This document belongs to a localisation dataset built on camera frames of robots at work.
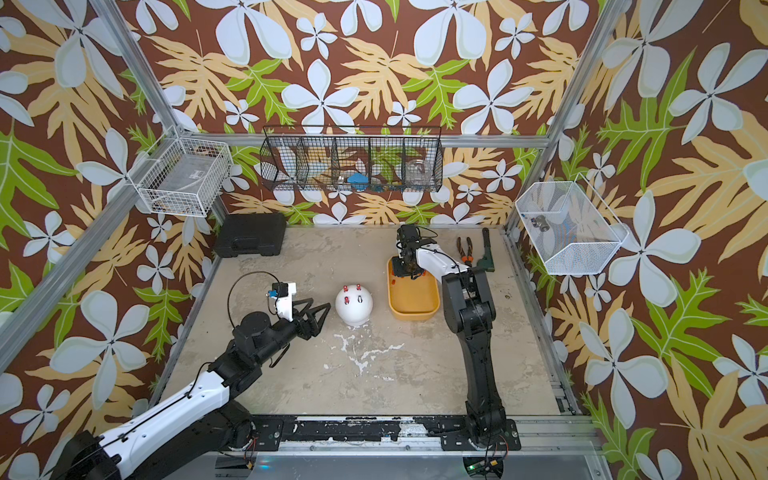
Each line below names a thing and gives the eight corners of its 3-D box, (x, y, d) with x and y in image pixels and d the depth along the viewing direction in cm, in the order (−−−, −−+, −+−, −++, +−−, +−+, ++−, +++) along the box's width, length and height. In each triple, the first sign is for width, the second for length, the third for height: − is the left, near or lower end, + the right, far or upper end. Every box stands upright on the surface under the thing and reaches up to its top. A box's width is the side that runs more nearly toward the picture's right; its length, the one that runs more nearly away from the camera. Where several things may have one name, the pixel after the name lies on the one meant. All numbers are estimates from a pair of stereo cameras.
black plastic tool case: (216, 258, 113) (208, 247, 108) (232, 223, 125) (226, 211, 120) (279, 258, 113) (274, 247, 108) (289, 223, 125) (285, 211, 120)
